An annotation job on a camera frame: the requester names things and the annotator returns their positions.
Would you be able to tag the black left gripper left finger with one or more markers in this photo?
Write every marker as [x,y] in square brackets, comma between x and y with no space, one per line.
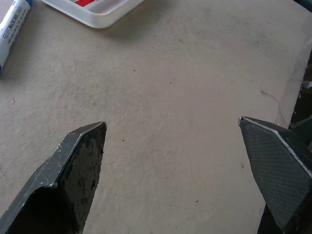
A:
[70,175]

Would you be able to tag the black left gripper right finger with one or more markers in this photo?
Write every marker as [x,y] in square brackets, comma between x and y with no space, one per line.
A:
[275,165]

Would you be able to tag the white marker with blue cap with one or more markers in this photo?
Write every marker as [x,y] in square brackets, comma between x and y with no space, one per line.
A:
[13,29]

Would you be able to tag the red item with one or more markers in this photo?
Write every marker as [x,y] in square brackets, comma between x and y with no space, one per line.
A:
[85,3]

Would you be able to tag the white plastic tray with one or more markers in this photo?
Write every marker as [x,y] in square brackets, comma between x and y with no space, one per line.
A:
[92,11]

